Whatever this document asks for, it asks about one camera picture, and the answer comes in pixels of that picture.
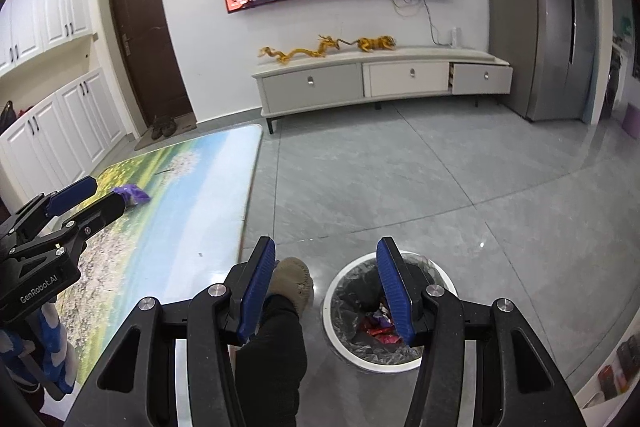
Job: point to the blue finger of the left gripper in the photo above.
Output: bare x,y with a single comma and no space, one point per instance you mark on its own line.
71,196
97,216

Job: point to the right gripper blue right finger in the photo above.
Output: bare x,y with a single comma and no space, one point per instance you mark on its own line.
403,284

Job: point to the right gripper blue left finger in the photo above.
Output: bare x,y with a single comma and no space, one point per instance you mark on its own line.
248,284

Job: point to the purple wrapper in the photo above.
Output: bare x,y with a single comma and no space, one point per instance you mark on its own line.
132,195

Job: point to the white round trash bin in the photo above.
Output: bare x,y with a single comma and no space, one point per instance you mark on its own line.
385,311

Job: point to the red snack wrapper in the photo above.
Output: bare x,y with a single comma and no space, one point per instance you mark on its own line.
380,328

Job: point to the black bin liner bag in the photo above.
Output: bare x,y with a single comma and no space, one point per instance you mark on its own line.
370,321

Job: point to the beige slipper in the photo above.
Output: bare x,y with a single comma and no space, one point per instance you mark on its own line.
292,280

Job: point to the black trouser leg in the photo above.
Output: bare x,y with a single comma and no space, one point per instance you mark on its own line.
271,366

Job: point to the white shoe cabinet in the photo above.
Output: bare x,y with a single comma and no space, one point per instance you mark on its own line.
66,118

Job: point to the landscape print table mat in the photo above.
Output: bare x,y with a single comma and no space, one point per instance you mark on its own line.
187,237

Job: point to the white tv cabinet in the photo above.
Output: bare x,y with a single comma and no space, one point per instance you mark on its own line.
351,78

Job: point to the dark brown entrance door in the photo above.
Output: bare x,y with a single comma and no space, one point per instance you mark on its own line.
149,58

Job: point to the golden dragon ornament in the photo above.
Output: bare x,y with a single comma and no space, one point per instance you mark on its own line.
327,44

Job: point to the white router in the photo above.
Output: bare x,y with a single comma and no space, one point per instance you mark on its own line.
454,35

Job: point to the silver double door refrigerator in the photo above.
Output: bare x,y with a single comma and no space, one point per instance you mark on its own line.
550,45

